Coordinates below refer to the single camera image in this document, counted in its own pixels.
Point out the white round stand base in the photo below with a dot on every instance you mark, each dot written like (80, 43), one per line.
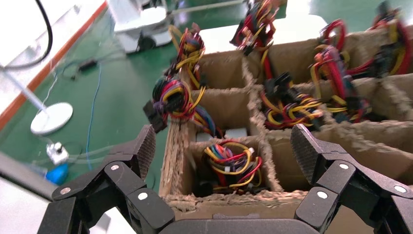
(51, 118)

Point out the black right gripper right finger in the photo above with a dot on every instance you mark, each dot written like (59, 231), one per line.
(342, 181)

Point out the white plug block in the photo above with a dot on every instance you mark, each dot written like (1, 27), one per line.
(57, 153)

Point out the black power adapter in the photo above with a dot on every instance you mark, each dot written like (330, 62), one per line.
(87, 65)

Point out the white wheeled machine base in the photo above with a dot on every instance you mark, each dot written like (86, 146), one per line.
(138, 22)

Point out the brown cardboard divider box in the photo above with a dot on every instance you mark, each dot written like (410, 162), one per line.
(232, 109)

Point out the blue plastic object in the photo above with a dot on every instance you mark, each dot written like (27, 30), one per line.
(58, 174)

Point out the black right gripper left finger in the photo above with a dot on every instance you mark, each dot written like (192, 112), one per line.
(129, 193)

